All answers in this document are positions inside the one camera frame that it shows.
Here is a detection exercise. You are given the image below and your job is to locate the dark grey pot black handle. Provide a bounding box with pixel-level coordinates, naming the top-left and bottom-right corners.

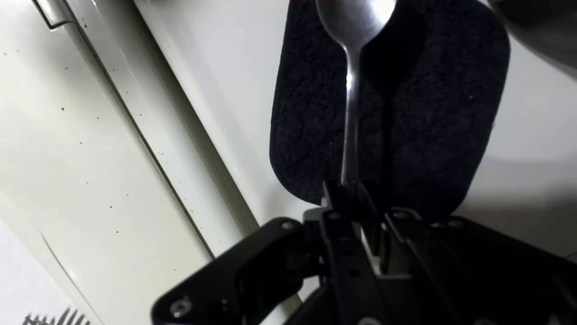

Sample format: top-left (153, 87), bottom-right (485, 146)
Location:
top-left (485, 0), bottom-right (577, 81)

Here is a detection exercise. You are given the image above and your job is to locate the white dryer machine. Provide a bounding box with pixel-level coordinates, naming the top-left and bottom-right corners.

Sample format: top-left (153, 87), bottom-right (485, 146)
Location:
top-left (0, 0), bottom-right (262, 325)

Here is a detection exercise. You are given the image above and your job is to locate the black pot holder cloth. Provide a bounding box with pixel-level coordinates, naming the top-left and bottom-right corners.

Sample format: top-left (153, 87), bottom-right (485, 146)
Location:
top-left (269, 0), bottom-right (512, 222)

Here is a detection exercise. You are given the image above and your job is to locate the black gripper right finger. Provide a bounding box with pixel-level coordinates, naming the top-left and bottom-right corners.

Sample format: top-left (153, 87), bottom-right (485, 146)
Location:
top-left (353, 183), bottom-right (577, 325)

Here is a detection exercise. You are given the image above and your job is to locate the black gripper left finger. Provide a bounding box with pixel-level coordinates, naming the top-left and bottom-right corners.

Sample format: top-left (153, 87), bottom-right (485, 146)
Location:
top-left (150, 181), bottom-right (395, 325)

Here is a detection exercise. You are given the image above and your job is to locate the silver spoon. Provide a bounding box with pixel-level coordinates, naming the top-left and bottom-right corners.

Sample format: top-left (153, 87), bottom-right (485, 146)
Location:
top-left (314, 0), bottom-right (399, 192)

